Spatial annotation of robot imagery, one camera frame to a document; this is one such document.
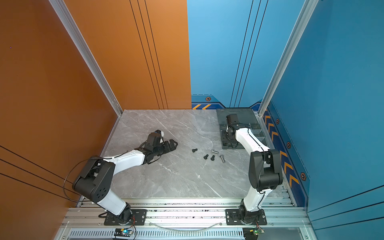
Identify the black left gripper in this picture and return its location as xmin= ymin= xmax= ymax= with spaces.
xmin=153 ymin=139 xmax=179 ymax=158

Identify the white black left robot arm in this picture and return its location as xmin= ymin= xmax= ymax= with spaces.
xmin=73 ymin=130 xmax=178 ymax=225

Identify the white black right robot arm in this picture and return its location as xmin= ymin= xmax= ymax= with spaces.
xmin=226 ymin=114 xmax=284 ymax=225

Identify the grey compartment organizer box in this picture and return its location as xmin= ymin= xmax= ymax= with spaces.
xmin=216 ymin=107 xmax=268 ymax=150

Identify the left green circuit board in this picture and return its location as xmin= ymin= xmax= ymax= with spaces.
xmin=114 ymin=228 xmax=134 ymax=238

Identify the green circuit board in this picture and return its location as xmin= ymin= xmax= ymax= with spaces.
xmin=114 ymin=228 xmax=134 ymax=238
xmin=243 ymin=228 xmax=265 ymax=240

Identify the right green circuit board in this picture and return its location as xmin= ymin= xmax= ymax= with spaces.
xmin=243 ymin=228 xmax=265 ymax=240

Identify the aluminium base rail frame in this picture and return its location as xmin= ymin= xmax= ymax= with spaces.
xmin=56 ymin=197 xmax=316 ymax=240

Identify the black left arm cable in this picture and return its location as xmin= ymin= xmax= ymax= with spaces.
xmin=62 ymin=157 xmax=100 ymax=202

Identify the aluminium right corner post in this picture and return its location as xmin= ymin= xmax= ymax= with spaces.
xmin=258 ymin=0 xmax=319 ymax=117

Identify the aluminium corner post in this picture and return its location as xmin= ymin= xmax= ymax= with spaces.
xmin=258 ymin=0 xmax=319 ymax=117
xmin=49 ymin=0 xmax=123 ymax=117

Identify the aluminium left corner post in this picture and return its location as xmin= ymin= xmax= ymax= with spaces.
xmin=49 ymin=0 xmax=123 ymax=117

